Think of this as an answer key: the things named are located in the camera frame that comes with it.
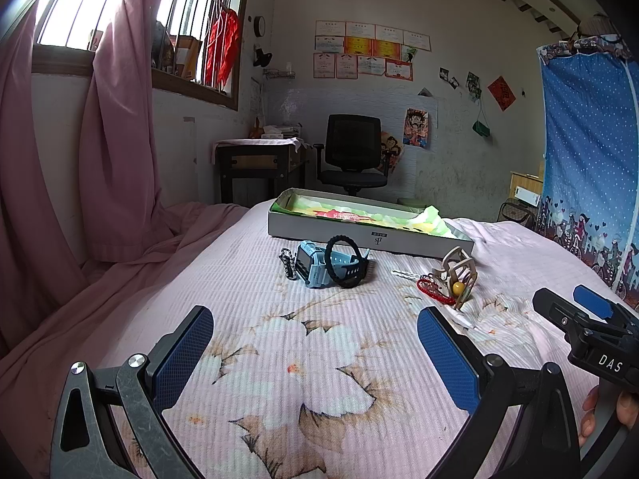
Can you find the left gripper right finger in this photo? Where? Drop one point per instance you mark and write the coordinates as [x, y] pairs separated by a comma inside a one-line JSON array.
[[543, 440]]

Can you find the colourful paper box liner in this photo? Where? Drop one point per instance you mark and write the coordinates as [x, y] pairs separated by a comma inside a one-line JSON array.
[[307, 203]]

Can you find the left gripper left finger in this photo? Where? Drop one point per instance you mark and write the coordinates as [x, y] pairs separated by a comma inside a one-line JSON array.
[[86, 441]]

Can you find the green plastic stool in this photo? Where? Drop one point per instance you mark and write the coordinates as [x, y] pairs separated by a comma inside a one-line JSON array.
[[413, 203]]

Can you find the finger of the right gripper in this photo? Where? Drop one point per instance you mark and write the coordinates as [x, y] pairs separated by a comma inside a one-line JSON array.
[[561, 313], [611, 312]]

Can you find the white key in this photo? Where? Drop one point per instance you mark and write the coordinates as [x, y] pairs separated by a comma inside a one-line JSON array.
[[407, 275]]

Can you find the pink floral bed sheet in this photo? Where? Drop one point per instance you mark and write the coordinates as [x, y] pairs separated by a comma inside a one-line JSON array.
[[295, 382]]

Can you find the dark wooden desk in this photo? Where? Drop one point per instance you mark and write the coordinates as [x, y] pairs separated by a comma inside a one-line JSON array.
[[279, 163]]

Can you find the black office chair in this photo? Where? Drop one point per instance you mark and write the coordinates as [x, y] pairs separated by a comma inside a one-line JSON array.
[[351, 157]]

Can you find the black white braided keychain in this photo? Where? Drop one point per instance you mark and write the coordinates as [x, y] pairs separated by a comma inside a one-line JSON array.
[[288, 262]]

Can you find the blue dotted wardrobe curtain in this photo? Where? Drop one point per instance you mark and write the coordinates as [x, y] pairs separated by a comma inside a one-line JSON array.
[[589, 203]]

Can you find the wall certificates cluster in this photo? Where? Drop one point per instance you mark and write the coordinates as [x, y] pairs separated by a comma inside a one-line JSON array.
[[345, 50]]

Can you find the light blue smart watch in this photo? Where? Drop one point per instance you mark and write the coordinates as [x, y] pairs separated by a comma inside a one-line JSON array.
[[339, 263]]

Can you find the red hanging cloth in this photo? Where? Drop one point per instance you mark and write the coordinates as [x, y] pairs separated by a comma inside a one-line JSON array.
[[222, 48]]

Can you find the orange cartoon poster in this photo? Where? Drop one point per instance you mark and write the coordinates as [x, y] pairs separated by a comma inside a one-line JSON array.
[[391, 152]]

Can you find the person's right hand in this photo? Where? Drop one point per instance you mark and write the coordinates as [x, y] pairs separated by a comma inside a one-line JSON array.
[[626, 411]]

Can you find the brown hair tie yellow bead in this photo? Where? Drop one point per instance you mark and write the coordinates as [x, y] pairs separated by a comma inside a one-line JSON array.
[[460, 277]]

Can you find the beige plastic hair claw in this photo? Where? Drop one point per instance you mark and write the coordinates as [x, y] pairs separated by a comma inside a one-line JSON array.
[[456, 254]]

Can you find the pink window curtain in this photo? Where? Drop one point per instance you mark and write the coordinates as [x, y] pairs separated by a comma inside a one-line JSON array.
[[98, 150]]

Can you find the red paper square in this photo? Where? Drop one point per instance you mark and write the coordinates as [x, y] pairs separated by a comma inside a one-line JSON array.
[[502, 93]]

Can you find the cartoon boy poster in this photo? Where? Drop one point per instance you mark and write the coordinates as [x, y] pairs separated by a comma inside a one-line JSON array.
[[416, 128]]

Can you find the round wall clock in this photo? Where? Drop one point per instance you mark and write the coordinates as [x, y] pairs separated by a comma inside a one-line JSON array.
[[259, 26]]

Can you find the wooden cabinet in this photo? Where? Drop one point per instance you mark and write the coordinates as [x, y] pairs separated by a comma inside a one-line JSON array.
[[526, 188]]

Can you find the green hanging pouch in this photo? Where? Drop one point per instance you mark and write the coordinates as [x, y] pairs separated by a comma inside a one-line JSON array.
[[481, 129]]

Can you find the flat white cardboard box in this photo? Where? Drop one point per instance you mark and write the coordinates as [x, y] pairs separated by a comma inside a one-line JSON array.
[[369, 237]]

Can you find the dark mesh basket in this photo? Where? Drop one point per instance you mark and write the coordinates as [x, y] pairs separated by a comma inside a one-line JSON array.
[[518, 211]]

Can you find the red plastic hair clip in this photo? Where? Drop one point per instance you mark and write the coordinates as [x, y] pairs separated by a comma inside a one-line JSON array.
[[431, 287]]

